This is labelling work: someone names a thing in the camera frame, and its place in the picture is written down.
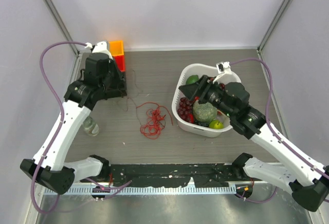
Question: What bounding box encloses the red cable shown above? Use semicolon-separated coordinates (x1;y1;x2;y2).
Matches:
136;101;173;140

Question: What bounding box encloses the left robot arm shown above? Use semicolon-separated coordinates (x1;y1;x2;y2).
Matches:
20;52;124;195

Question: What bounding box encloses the black plastic bin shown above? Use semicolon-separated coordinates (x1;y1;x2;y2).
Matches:
103;71;127;100

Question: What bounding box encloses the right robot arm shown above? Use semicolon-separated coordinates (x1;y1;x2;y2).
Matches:
179;75;328;212

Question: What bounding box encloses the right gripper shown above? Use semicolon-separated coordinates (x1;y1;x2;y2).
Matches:
179;74;235;118

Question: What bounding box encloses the red grape bunch front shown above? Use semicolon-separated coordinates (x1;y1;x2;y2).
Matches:
177;97;198;123

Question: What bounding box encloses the yellow plastic bin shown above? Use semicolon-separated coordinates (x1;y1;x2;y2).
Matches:
109;40;124;56

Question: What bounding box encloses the green netted melon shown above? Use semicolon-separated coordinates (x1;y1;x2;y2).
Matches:
192;100;217;123

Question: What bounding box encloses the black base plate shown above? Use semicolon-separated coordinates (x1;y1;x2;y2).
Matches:
91;163;258;188

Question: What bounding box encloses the red plastic bin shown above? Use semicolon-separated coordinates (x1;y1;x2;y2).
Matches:
113;54;125;72

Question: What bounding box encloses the white slotted cable duct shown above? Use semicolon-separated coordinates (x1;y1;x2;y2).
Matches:
43;185;236;196

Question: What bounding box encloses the dark thin cable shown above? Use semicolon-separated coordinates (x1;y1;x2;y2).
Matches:
115;69;149;124

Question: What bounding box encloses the white fruit basket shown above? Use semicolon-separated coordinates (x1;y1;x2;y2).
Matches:
171;63;232;138

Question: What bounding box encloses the clear glass bottle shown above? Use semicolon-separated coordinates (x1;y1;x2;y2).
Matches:
82;116;99;136

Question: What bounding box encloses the green lime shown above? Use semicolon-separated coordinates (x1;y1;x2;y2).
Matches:
186;74;199;85

